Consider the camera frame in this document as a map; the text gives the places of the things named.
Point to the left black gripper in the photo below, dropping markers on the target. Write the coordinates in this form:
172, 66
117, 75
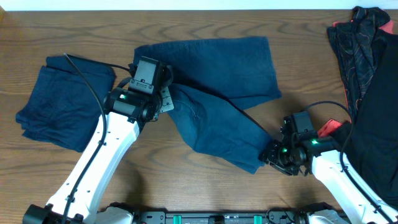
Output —
166, 101

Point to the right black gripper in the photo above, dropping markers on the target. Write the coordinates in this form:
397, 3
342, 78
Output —
270, 154

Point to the dark blue denim shorts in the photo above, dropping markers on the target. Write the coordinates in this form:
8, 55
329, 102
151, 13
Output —
215, 82

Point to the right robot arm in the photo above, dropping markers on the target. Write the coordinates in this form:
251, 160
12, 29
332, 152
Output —
328, 163

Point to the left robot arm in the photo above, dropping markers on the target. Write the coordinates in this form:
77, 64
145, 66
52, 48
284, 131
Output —
137, 100

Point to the black red-trimmed shorts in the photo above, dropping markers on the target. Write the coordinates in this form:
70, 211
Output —
372, 148

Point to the folded dark blue garment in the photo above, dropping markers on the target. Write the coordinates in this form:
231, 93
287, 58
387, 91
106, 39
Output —
63, 107

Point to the black patterned garment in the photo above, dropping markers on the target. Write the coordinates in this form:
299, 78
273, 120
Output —
358, 46

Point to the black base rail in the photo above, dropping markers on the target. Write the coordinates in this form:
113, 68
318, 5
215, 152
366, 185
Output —
217, 217

